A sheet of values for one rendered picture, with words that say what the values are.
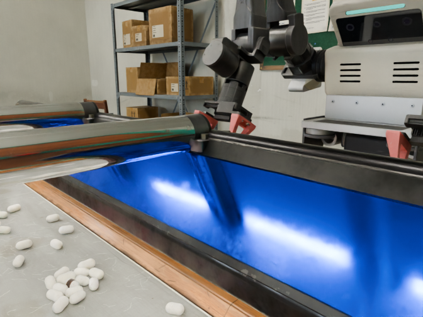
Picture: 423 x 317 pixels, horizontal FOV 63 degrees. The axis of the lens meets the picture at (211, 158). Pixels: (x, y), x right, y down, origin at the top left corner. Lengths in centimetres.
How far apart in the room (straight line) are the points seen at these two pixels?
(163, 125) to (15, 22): 499
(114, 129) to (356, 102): 76
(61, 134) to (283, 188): 10
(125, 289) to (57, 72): 466
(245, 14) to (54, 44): 456
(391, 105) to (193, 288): 58
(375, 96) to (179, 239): 74
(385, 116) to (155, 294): 62
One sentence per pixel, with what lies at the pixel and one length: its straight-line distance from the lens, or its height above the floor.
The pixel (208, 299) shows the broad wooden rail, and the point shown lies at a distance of 67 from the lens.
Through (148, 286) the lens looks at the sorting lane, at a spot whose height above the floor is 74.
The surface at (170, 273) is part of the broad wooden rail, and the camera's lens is 74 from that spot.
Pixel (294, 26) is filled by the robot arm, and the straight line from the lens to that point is 90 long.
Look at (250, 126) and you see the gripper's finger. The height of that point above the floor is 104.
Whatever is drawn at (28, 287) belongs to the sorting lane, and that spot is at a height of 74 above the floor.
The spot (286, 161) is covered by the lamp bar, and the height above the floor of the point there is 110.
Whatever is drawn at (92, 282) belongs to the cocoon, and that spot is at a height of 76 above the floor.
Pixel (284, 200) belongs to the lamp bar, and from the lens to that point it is 16.
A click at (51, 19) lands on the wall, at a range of 530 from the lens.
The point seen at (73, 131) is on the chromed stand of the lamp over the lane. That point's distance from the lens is 17.
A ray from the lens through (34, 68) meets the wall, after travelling 516.
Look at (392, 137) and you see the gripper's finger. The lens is 56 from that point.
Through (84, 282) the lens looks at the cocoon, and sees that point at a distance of 76.
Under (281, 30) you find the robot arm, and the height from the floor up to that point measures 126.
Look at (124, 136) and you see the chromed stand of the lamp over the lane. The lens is 18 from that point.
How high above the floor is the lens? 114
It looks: 13 degrees down
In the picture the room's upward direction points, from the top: straight up
